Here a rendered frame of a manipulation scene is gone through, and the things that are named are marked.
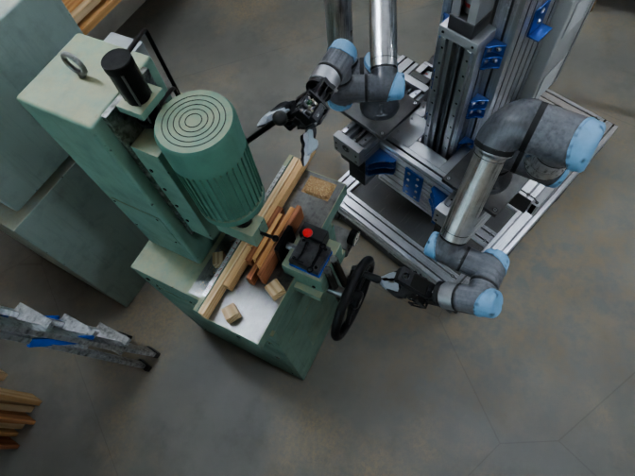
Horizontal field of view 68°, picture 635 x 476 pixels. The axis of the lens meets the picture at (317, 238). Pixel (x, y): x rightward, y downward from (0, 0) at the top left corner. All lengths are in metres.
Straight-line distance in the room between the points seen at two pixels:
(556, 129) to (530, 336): 1.44
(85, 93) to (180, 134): 0.25
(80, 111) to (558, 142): 1.01
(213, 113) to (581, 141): 0.77
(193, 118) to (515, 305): 1.84
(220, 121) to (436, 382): 1.64
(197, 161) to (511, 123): 0.68
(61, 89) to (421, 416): 1.83
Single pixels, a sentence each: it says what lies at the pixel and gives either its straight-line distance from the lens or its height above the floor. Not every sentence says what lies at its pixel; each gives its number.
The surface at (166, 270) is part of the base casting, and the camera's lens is 1.69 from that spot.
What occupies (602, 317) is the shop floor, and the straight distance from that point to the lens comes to 2.57.
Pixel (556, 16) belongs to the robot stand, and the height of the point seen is 1.16.
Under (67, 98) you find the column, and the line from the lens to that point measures 1.17.
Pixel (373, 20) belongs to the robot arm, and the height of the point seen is 1.33.
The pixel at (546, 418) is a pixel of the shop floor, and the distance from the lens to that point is 2.37.
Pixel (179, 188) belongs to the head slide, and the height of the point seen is 1.29.
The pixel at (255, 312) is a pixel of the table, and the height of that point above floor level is 0.90.
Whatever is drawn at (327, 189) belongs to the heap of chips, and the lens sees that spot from 1.56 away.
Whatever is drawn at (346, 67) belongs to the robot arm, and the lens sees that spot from 1.29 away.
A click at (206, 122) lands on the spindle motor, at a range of 1.01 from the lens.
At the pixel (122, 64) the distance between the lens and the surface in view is 1.01.
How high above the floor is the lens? 2.23
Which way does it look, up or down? 63 degrees down
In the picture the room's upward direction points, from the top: 12 degrees counter-clockwise
